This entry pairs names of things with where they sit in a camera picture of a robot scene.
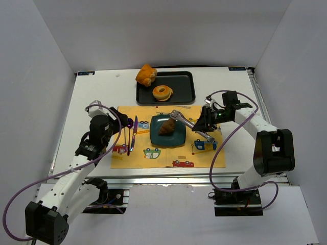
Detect dark brown bread piece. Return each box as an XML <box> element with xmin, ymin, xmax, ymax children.
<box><xmin>158</xmin><ymin>118</ymin><xmax>176</xmax><ymax>136</ymax></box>

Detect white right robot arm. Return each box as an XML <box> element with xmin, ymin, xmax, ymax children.
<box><xmin>192</xmin><ymin>90</ymin><xmax>295</xmax><ymax>192</ymax></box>

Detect black baking tray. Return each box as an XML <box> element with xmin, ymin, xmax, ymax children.
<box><xmin>136</xmin><ymin>71</ymin><xmax>196</xmax><ymax>106</ymax></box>

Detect purple iridescent spoon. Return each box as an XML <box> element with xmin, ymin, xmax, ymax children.
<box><xmin>127</xmin><ymin>118</ymin><xmax>134</xmax><ymax>156</ymax></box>

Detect dark teal square plate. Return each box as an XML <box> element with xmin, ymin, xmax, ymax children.
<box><xmin>150</xmin><ymin>114</ymin><xmax>186</xmax><ymax>148</ymax></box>

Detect iridescent table knife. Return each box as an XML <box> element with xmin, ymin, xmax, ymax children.
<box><xmin>130</xmin><ymin>116</ymin><xmax>138</xmax><ymax>152</ymax></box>

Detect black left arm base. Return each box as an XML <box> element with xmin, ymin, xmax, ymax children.
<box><xmin>79</xmin><ymin>178</ymin><xmax>129</xmax><ymax>214</ymax></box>

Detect metal serving tongs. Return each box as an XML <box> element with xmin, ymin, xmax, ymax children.
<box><xmin>170</xmin><ymin>110</ymin><xmax>216</xmax><ymax>143</ymax></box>

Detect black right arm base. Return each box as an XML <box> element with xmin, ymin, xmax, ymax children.
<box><xmin>208</xmin><ymin>189</ymin><xmax>263</xmax><ymax>217</ymax></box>

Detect bagel sandwich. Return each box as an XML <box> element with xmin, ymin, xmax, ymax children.
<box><xmin>152</xmin><ymin>85</ymin><xmax>173</xmax><ymax>101</ymax></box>

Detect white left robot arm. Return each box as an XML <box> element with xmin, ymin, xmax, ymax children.
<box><xmin>25</xmin><ymin>105</ymin><xmax>128</xmax><ymax>244</ymax></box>

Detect yellow vehicle print placemat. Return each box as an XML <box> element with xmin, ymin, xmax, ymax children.
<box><xmin>111</xmin><ymin>106</ymin><xmax>223</xmax><ymax>169</ymax></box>

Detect orange bread roll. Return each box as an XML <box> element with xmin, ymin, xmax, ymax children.
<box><xmin>135</xmin><ymin>64</ymin><xmax>158</xmax><ymax>87</ymax></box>

